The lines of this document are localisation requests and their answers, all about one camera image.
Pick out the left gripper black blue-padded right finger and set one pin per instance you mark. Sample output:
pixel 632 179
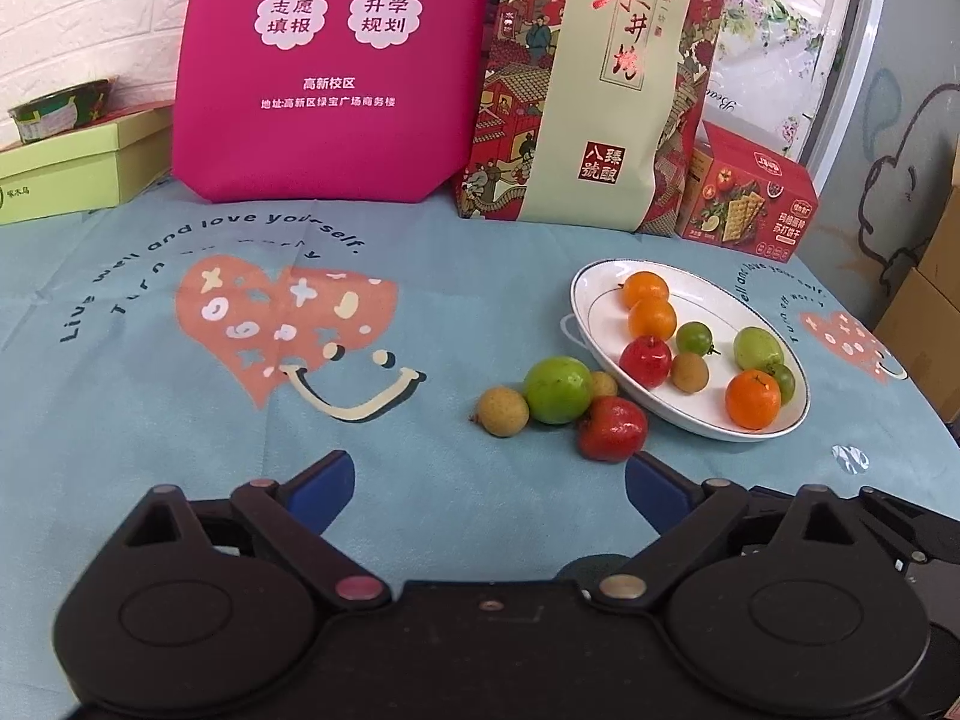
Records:
pixel 692 520

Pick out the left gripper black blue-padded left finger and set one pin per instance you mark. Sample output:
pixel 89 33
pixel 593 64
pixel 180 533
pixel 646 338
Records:
pixel 291 519

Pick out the red pomegranate-like fruit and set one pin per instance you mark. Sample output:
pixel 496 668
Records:
pixel 612 430

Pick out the red apple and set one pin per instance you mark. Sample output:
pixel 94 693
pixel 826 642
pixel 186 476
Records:
pixel 647 360

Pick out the large green guava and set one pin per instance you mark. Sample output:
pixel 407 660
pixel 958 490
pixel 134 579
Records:
pixel 558 390

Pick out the orange tangerine with stem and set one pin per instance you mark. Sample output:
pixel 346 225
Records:
pixel 652 318

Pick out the tan longan fruit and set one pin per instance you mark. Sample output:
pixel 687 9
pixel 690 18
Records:
pixel 502 412
pixel 603 385

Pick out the orange tangerine plate front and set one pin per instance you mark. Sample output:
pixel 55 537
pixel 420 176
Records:
pixel 753 399

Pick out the tan longan on plate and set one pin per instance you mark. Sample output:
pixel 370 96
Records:
pixel 689 373

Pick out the small green fruit plate edge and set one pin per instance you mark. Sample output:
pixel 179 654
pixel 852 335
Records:
pixel 785 379

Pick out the small dark green lime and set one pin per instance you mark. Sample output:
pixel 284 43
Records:
pixel 695 338

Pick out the light green plum fruit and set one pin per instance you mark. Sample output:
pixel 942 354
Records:
pixel 756 348

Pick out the white oval plate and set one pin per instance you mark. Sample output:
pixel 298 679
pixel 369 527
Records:
pixel 599 323

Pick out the orange tangerine on plate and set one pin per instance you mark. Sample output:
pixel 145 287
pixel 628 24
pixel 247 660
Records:
pixel 643 286

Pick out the lower cardboard box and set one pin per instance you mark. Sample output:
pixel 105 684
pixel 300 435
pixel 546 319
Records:
pixel 920 328

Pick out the cardboard box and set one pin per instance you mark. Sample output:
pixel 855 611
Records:
pixel 940 264
pixel 920 328

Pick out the red cracker box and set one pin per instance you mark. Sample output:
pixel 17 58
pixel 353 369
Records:
pixel 742 196

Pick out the upper cardboard box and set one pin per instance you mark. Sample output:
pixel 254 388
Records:
pixel 940 264

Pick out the light green gift box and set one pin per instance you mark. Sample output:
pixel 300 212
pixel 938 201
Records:
pixel 100 166

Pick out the magenta fabric bag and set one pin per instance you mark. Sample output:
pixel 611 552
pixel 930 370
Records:
pixel 326 99

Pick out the green instant noodle bowl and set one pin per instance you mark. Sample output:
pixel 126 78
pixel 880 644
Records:
pixel 61 111

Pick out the red patterned gift bag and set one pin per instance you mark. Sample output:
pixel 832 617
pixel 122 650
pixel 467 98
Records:
pixel 589 111

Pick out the white framed window door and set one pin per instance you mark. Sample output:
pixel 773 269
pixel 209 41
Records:
pixel 789 72

